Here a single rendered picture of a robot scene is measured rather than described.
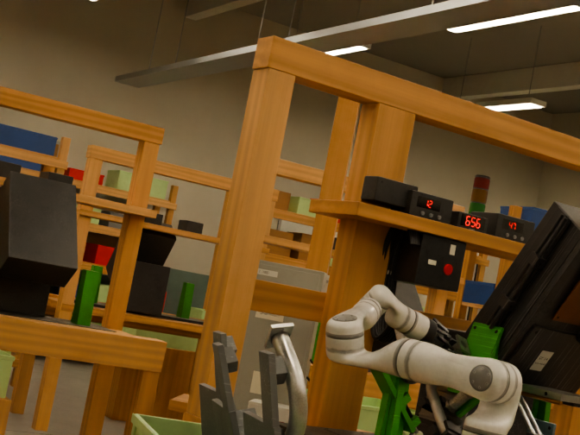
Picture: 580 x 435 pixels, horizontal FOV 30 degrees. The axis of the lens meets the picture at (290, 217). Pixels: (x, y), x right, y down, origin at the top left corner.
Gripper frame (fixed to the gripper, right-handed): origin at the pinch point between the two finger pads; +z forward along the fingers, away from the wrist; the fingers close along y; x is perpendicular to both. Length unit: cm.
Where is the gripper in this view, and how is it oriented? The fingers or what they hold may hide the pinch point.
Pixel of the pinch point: (455, 348)
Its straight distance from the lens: 308.0
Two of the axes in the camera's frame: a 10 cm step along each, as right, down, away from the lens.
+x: -6.5, 6.0, 4.7
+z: 7.5, 4.4, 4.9
